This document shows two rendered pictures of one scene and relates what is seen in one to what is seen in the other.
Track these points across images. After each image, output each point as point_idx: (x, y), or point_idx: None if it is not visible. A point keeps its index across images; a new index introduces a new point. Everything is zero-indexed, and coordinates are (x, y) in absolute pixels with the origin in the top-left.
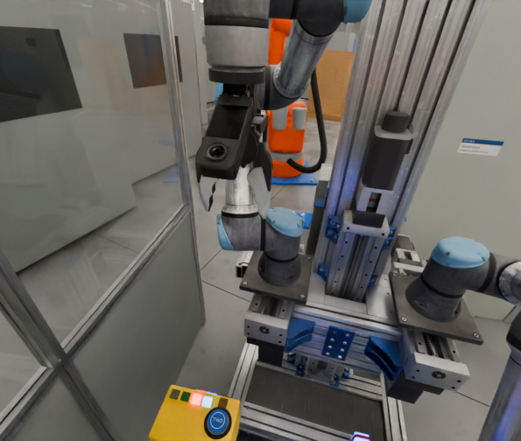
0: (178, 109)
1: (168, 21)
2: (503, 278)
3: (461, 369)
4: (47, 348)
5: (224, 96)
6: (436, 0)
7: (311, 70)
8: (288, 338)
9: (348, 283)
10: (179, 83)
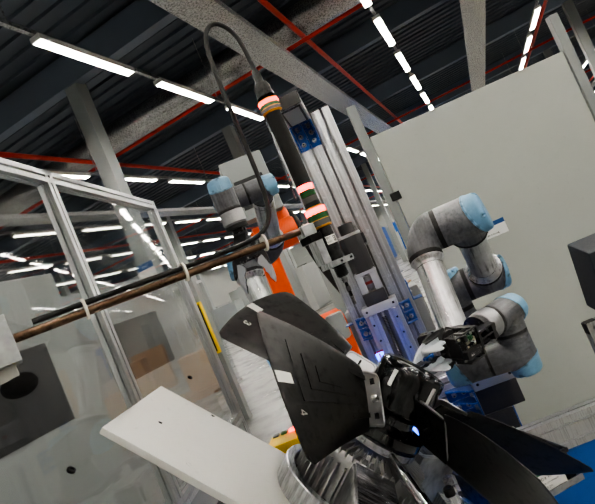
0: (199, 319)
1: (175, 258)
2: (467, 273)
3: None
4: (170, 476)
5: (235, 234)
6: (325, 169)
7: (276, 224)
8: None
9: None
10: (194, 299)
